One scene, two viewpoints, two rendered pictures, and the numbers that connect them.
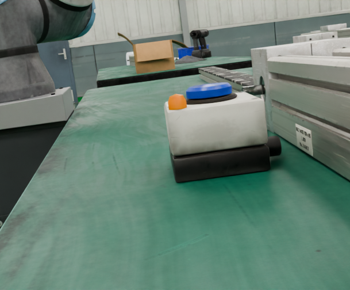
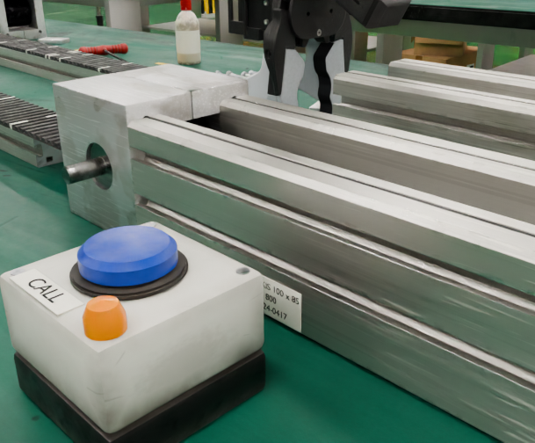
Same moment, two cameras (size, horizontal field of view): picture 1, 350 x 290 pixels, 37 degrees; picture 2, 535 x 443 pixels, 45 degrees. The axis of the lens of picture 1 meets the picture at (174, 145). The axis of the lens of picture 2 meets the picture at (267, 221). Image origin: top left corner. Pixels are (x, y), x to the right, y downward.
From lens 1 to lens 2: 0.27 m
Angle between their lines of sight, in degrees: 43
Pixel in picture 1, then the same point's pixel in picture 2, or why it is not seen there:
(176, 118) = (116, 359)
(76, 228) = not seen: outside the picture
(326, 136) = (366, 323)
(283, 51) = (152, 108)
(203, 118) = (167, 340)
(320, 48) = (204, 99)
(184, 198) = not seen: outside the picture
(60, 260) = not seen: outside the picture
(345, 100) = (463, 295)
